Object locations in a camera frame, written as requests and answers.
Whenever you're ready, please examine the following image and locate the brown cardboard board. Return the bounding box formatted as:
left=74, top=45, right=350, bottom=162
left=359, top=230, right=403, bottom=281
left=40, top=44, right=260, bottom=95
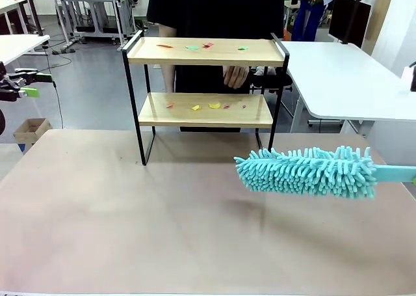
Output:
left=362, top=0, right=394, bottom=57

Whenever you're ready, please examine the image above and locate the thin black floor cable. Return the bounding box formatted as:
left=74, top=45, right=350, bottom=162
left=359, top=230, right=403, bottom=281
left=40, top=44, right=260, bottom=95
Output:
left=42, top=44, right=74, bottom=129

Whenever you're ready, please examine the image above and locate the two-tier wooden black-frame shelf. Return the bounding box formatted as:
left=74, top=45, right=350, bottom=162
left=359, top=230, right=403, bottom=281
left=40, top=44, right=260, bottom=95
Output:
left=121, top=30, right=291, bottom=167

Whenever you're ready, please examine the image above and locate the teal microfiber duster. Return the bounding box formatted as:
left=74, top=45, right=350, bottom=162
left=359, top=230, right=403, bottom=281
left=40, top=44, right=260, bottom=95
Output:
left=233, top=145, right=416, bottom=201

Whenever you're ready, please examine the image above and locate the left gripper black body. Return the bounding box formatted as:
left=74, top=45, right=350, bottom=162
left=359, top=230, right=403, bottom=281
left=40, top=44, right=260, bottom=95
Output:
left=0, top=71, right=27, bottom=102

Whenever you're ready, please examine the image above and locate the black clamp pole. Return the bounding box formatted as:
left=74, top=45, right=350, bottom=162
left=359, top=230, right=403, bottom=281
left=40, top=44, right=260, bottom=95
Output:
left=339, top=0, right=367, bottom=46

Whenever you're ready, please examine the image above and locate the large white curved table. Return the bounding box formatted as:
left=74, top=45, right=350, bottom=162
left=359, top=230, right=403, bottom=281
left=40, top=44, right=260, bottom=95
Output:
left=278, top=40, right=416, bottom=137

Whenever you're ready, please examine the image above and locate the black office chair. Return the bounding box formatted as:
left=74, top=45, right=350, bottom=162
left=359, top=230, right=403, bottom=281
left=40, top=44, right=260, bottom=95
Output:
left=250, top=66, right=295, bottom=114

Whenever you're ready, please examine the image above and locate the person in black shirt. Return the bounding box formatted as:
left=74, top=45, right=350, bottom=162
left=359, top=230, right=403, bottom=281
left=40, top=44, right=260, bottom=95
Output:
left=146, top=0, right=287, bottom=133

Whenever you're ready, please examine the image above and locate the bystander in blue trousers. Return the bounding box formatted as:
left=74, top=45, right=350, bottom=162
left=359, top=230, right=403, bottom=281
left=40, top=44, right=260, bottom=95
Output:
left=290, top=0, right=335, bottom=43

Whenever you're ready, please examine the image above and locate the person's right forearm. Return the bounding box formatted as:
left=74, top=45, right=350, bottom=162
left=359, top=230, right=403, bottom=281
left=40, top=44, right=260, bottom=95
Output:
left=161, top=64, right=176, bottom=94

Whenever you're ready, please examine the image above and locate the white rectangular table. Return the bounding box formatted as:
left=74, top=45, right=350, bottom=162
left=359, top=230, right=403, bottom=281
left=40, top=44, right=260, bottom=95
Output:
left=0, top=34, right=51, bottom=66

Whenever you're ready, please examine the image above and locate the person's left hand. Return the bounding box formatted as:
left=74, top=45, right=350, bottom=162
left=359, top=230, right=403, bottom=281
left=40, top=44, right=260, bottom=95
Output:
left=222, top=65, right=250, bottom=89

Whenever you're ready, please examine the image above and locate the open cardboard box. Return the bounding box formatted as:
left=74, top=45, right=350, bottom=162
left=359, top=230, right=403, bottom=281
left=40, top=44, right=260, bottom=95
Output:
left=12, top=118, right=53, bottom=146

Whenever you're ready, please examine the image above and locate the black upright post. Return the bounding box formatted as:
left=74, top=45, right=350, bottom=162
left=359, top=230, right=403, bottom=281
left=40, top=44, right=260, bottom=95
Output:
left=25, top=0, right=45, bottom=36

